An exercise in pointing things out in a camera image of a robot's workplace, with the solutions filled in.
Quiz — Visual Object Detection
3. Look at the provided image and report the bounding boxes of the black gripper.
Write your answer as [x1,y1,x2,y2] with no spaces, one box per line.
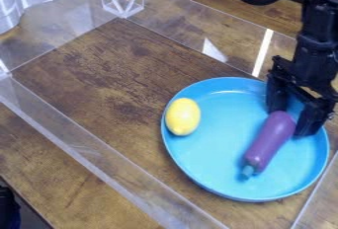
[266,35,338,136]

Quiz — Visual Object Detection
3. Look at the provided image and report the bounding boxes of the purple toy eggplant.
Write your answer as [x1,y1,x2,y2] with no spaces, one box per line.
[242,111,295,179]

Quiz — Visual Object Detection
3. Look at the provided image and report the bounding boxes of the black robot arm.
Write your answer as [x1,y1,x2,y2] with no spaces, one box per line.
[267,0,338,136]

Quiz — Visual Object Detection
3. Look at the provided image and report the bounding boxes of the blue round tray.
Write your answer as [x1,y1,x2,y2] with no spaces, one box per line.
[161,77,330,202]

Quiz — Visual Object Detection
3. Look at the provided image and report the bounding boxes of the yellow toy lemon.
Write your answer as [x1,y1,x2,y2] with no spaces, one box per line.
[165,98,200,136]

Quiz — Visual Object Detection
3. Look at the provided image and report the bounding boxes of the clear acrylic enclosure wall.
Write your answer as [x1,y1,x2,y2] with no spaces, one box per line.
[0,0,338,229]

